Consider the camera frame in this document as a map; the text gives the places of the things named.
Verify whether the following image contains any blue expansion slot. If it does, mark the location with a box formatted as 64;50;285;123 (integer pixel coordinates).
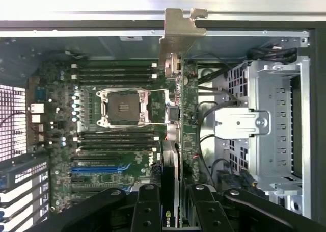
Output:
71;167;122;173

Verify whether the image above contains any CPU socket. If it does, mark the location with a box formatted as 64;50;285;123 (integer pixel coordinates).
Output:
96;88;151;128

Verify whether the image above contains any green motherboard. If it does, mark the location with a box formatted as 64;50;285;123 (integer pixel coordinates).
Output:
28;60;199;217

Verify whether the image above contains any metal drive cage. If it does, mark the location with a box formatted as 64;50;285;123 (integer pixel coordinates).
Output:
213;58;311;212

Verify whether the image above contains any open dark PC case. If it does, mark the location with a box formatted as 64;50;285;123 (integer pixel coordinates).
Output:
0;19;326;232

